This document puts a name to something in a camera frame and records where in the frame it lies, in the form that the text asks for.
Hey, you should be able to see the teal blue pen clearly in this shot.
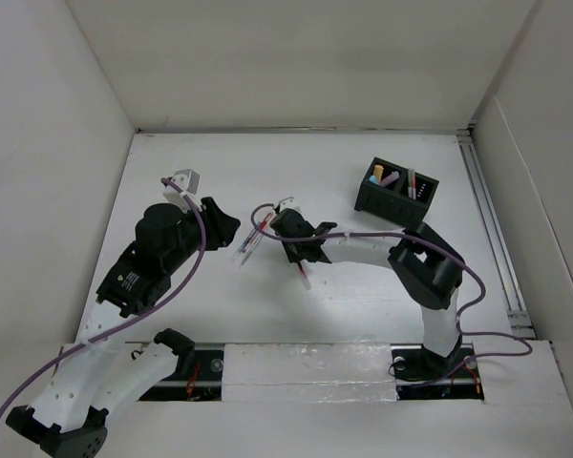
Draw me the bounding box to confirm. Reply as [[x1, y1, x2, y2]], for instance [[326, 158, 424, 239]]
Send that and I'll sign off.
[[231, 228, 257, 262]]

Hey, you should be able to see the orange highlighter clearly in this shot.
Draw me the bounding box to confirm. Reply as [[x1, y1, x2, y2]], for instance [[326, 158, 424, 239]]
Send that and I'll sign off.
[[373, 164, 384, 180]]

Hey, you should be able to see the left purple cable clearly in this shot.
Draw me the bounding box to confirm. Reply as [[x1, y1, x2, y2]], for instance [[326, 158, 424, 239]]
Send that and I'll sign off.
[[0, 176, 207, 458]]

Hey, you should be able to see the dark blue clear pen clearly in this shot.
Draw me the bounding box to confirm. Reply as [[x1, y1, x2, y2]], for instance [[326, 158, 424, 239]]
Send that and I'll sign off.
[[240, 234, 263, 266]]

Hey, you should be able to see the red grip gel pen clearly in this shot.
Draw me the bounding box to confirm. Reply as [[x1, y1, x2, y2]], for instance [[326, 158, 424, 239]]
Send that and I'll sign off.
[[254, 211, 275, 237]]

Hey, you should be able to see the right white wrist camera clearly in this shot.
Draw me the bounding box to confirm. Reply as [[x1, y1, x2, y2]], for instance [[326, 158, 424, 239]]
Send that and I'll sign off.
[[274, 197, 301, 220]]

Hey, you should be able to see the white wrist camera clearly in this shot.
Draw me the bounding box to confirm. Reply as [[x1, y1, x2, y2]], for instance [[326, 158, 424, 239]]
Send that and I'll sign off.
[[162, 169, 201, 200], [274, 197, 301, 220]]

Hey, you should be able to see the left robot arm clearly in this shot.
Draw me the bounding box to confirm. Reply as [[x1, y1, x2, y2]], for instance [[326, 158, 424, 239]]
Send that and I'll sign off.
[[6, 198, 241, 457]]

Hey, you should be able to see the purple highlighter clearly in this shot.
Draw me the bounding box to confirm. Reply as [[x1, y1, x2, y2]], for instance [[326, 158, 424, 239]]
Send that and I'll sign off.
[[379, 171, 400, 187]]

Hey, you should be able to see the black pen holder box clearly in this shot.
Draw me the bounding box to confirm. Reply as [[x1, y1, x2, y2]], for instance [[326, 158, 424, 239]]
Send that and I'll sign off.
[[354, 157, 439, 227]]

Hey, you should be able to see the purple cable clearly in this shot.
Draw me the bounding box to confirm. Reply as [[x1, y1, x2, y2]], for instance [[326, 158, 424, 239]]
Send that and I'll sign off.
[[250, 203, 536, 390], [0, 176, 207, 458]]

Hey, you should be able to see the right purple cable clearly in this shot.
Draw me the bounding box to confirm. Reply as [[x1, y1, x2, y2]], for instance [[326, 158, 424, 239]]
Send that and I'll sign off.
[[250, 203, 536, 390]]

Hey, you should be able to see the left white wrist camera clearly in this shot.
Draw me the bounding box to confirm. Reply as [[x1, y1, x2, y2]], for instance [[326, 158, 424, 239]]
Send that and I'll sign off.
[[162, 169, 201, 200]]

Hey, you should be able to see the bright red clear pen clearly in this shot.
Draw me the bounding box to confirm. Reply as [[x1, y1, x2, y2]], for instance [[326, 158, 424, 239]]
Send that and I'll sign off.
[[296, 262, 312, 291]]

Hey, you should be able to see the green clear pen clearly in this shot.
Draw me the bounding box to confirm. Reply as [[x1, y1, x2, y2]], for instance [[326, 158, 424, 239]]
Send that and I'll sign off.
[[407, 168, 414, 198]]

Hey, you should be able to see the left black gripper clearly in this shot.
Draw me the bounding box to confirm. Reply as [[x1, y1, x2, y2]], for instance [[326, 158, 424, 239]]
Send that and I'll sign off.
[[164, 197, 239, 273]]

